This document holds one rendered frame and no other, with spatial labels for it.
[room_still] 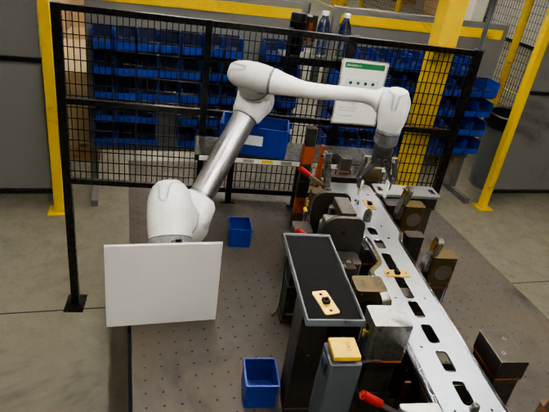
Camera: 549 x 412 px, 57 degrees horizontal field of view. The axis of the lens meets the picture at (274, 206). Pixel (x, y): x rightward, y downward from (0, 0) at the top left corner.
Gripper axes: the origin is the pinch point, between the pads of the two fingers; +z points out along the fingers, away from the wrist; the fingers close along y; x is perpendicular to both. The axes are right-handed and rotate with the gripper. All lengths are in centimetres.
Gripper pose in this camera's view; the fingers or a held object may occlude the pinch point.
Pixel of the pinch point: (372, 191)
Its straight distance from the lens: 206.4
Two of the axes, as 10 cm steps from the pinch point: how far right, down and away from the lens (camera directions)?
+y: -9.8, -0.6, -1.8
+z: -1.4, 8.7, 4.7
